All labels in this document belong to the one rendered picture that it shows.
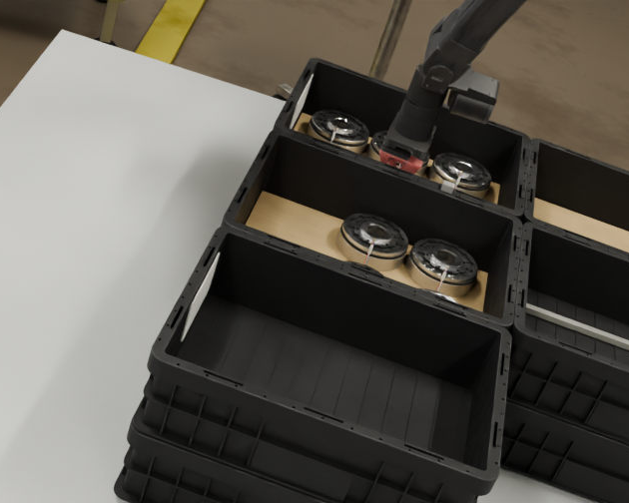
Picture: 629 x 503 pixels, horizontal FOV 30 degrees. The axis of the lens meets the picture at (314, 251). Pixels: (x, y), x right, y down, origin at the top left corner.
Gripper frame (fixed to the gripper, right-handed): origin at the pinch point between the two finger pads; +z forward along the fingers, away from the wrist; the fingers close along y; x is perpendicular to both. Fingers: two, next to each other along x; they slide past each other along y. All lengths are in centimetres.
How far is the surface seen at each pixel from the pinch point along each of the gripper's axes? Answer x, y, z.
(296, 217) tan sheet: 11.1, -14.6, 4.1
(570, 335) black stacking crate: -32.9, -16.6, 4.0
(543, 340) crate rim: -26.3, -36.6, -6.2
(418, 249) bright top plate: -7.6, -15.3, 0.8
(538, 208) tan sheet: -24.6, 18.2, 4.2
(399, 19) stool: 19, 163, 37
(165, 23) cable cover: 99, 207, 87
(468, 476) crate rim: -21, -67, -6
